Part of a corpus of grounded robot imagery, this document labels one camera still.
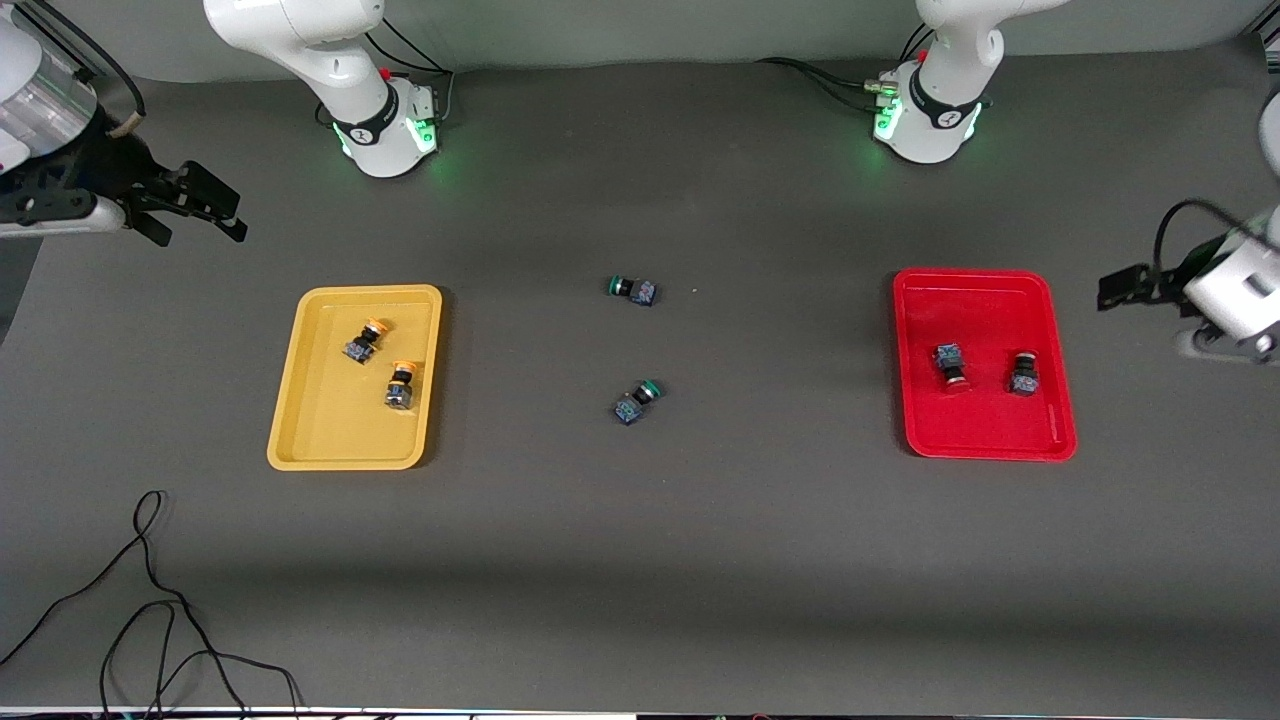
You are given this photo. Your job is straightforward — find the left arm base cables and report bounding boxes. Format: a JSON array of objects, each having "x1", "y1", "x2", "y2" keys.
[{"x1": 757, "y1": 20, "x2": 936, "y2": 114}]

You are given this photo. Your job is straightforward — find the yellow plastic tray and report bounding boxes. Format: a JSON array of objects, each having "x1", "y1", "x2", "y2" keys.
[{"x1": 266, "y1": 284, "x2": 444, "y2": 472}]

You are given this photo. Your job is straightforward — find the dark grey table cloth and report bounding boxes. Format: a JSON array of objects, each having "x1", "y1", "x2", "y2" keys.
[{"x1": 0, "y1": 40, "x2": 1280, "y2": 717}]

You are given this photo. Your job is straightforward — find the red plastic tray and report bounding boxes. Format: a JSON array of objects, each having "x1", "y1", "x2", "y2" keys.
[{"x1": 892, "y1": 268, "x2": 1079, "y2": 463}]

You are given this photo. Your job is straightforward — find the left arm black wrist cable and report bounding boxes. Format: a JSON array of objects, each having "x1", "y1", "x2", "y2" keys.
[{"x1": 1153, "y1": 198, "x2": 1277, "y2": 291}]

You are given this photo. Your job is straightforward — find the loose black cable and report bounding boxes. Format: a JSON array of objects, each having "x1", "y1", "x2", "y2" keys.
[{"x1": 0, "y1": 489, "x2": 303, "y2": 720}]

